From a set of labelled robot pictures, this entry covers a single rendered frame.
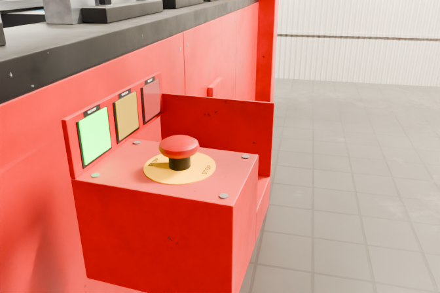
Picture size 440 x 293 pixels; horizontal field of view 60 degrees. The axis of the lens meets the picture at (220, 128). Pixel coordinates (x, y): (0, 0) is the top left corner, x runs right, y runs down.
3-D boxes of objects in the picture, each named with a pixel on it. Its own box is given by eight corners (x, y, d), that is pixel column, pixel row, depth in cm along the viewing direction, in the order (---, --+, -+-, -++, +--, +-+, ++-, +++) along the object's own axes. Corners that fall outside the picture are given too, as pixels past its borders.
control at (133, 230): (232, 314, 36) (234, 139, 29) (86, 278, 40) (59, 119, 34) (269, 203, 54) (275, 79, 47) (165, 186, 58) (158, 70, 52)
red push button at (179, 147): (191, 184, 36) (190, 150, 35) (153, 178, 37) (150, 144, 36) (205, 166, 40) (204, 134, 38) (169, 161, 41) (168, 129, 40)
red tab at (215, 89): (213, 107, 129) (213, 87, 126) (207, 107, 129) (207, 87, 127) (222, 95, 143) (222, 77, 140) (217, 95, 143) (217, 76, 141)
